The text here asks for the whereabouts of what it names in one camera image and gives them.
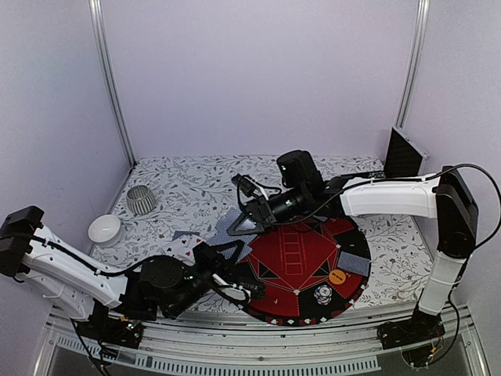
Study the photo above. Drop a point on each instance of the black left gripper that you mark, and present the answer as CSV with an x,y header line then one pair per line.
x,y
225,274

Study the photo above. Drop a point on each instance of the aluminium poker chip case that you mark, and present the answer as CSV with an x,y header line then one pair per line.
x,y
404,157

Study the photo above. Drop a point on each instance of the striped ceramic mug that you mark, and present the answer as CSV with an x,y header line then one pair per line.
x,y
140,200

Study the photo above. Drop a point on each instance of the right aluminium frame post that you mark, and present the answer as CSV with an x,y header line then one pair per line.
x,y
418,40

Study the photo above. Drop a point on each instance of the aluminium frame post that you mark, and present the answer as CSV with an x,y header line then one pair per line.
x,y
418,40
99,31

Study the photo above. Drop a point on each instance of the left aluminium frame post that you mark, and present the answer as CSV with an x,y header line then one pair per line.
x,y
99,31

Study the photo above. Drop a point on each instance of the aluminium front rail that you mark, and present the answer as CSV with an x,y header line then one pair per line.
x,y
210,343

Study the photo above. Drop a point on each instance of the orange big blind button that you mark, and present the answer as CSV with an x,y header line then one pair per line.
x,y
337,277

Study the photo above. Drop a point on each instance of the white blue chip stack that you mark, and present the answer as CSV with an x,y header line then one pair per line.
x,y
323,294

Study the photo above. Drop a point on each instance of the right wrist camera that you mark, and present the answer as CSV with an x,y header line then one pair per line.
x,y
249,187

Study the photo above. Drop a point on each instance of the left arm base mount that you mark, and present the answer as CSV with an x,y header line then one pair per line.
x,y
109,330

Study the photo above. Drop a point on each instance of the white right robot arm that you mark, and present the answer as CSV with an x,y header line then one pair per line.
x,y
442,197

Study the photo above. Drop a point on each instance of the blue card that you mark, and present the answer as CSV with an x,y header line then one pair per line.
x,y
354,264

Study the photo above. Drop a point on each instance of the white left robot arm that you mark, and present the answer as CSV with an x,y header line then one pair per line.
x,y
77,283

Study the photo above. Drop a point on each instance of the floral patterned tablecloth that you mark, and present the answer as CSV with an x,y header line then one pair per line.
x,y
192,193

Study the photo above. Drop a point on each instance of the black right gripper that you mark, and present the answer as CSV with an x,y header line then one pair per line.
x,y
261,210

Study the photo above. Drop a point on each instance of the two of clubs card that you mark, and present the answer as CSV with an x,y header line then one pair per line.
x,y
174,248

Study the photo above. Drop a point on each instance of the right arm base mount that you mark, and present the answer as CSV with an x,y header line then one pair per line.
x,y
419,339

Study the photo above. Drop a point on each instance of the round red black poker mat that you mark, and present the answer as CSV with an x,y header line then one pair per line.
x,y
292,261

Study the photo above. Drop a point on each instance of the blue playing card deck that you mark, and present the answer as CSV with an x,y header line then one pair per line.
x,y
221,235

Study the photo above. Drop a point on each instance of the white round dish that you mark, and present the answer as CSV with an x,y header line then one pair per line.
x,y
106,231

